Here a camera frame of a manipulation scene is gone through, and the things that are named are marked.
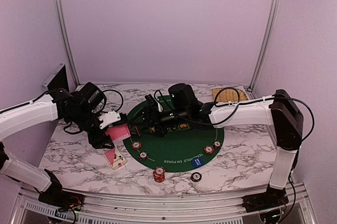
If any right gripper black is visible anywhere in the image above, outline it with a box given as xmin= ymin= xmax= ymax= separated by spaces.
xmin=128 ymin=106 xmax=189 ymax=138

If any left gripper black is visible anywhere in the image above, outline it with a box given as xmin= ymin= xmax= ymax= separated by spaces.
xmin=68 ymin=106 xmax=114 ymax=149

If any triangular all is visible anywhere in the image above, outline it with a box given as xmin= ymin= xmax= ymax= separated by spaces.
xmin=130 ymin=127 xmax=140 ymax=137

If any red playing card deck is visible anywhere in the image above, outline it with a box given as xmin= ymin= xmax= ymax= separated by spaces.
xmin=105 ymin=124 xmax=131 ymax=142

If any single orange poker chip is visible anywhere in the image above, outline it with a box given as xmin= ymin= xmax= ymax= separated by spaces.
xmin=132 ymin=141 xmax=142 ymax=149

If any orange poker chip stack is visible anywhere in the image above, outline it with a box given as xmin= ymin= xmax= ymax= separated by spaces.
xmin=153 ymin=167 xmax=165 ymax=182

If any blue small blind button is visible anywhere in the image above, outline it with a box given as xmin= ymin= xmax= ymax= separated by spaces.
xmin=191 ymin=157 xmax=204 ymax=168

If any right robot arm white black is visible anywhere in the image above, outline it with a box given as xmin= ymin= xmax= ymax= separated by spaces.
xmin=128 ymin=83 xmax=304 ymax=207

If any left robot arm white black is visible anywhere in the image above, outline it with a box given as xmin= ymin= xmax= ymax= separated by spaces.
xmin=1 ymin=82 xmax=127 ymax=206

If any playing card box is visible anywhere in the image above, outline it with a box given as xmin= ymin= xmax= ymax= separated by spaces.
xmin=103 ymin=148 xmax=127 ymax=170

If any round green poker mat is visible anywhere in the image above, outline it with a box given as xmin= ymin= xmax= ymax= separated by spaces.
xmin=123 ymin=95 xmax=224 ymax=172

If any aluminium poker case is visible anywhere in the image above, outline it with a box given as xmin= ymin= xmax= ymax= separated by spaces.
xmin=42 ymin=63 xmax=70 ymax=91

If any woven bamboo tray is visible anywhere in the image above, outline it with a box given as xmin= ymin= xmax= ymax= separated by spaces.
xmin=212 ymin=88 xmax=249 ymax=103

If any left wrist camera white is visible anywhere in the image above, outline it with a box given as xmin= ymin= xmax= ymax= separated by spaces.
xmin=98 ymin=111 xmax=121 ymax=129

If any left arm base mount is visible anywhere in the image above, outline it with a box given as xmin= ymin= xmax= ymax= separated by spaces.
xmin=38 ymin=169 xmax=84 ymax=209

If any aluminium front rail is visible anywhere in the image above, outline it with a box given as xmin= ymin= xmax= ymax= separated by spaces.
xmin=10 ymin=181 xmax=316 ymax=224

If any left aluminium frame post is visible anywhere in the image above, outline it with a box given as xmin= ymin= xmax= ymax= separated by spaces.
xmin=54 ymin=0 xmax=80 ymax=86

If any aluminium frame post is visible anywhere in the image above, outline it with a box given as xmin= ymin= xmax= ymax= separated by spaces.
xmin=247 ymin=0 xmax=280 ymax=92
xmin=54 ymin=0 xmax=80 ymax=86

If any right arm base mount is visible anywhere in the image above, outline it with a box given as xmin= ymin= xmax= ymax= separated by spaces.
xmin=242 ymin=185 xmax=289 ymax=212

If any right aluminium frame post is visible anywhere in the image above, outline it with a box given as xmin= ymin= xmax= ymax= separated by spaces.
xmin=247 ymin=0 xmax=280 ymax=92

